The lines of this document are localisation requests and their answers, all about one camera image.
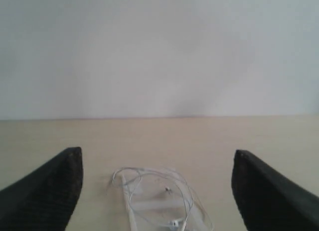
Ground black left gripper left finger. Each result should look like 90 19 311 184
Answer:
0 147 83 231

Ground white wired earphones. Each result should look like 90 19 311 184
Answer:
111 166 215 231

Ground clear plastic hinged case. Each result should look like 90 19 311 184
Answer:
121 167 212 231

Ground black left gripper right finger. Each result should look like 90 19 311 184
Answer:
231 150 319 231

